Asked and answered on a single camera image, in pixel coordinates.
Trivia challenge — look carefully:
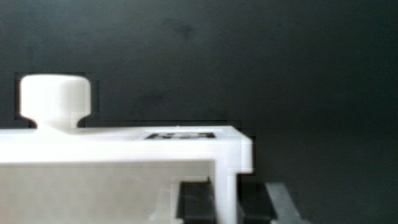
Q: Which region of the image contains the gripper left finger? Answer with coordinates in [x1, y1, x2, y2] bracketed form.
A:
[176, 182, 217, 224]

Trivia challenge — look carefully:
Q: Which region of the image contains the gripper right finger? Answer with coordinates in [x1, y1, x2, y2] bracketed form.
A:
[238, 179, 304, 224]

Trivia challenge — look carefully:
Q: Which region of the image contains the white drawer box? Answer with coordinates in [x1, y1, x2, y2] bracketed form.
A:
[0, 74, 254, 224]

